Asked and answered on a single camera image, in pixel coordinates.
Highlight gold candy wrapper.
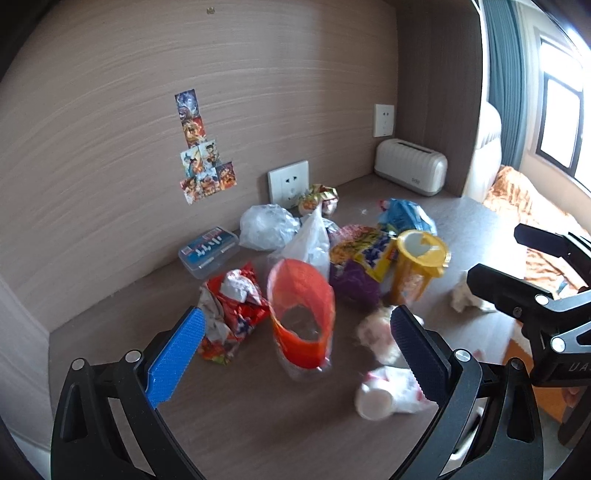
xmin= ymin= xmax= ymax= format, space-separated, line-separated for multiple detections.
xmin=297 ymin=184 xmax=339 ymax=218

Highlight dark framed window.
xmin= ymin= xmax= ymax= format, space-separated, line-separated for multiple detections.
xmin=536 ymin=36 xmax=590 ymax=191

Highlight clear blue label box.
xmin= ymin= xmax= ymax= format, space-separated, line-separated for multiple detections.
xmin=178 ymin=226 xmax=239 ymax=280

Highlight orange clear plastic cup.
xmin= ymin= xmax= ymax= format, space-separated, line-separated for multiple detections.
xmin=266 ymin=259 xmax=335 ymax=381

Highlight clear crumpled plastic bag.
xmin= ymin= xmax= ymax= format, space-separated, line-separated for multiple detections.
xmin=239 ymin=204 xmax=301 ymax=251

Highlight pink white crumpled wrapper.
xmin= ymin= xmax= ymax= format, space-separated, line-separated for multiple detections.
xmin=356 ymin=305 xmax=402 ymax=366

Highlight teal curtain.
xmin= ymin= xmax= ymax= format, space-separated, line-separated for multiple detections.
xmin=482 ymin=0 xmax=527 ymax=170

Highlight white wall socket lower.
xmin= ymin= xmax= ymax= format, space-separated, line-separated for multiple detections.
xmin=267 ymin=160 xmax=310 ymax=209

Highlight cartoon stickers on wall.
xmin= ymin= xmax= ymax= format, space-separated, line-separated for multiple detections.
xmin=174 ymin=89 xmax=238 ymax=205

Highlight yellow lidded cup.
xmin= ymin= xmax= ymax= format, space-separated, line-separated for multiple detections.
xmin=390 ymin=230 xmax=452 ymax=306

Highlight white tissue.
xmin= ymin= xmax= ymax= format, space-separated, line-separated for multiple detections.
xmin=451 ymin=271 xmax=496 ymax=313

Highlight white paper cup wrapper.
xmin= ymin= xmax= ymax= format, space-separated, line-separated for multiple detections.
xmin=355 ymin=366 xmax=436 ymax=421

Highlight purple yellow snack bag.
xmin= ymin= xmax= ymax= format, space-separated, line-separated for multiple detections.
xmin=329 ymin=224 xmax=397 ymax=308

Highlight blue snack bag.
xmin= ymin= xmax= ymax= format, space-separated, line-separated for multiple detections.
xmin=378 ymin=198 xmax=438 ymax=236

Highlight red white snack wrapper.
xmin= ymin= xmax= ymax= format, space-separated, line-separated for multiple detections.
xmin=197 ymin=262 xmax=270 ymax=365

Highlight white plastic bag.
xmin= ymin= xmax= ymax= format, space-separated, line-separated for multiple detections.
xmin=269 ymin=206 xmax=331 ymax=280

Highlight white wall socket upper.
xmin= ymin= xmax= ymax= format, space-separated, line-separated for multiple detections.
xmin=373 ymin=104 xmax=394 ymax=138

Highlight white wall socket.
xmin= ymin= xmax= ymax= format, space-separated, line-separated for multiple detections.
xmin=373 ymin=104 xmax=394 ymax=138
xmin=267 ymin=160 xmax=310 ymax=209

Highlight cream padded headboard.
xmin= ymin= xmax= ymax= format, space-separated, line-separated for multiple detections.
xmin=464 ymin=101 xmax=502 ymax=203

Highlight orange bed cover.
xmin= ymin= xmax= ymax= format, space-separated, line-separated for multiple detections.
xmin=482 ymin=164 xmax=591 ymax=423

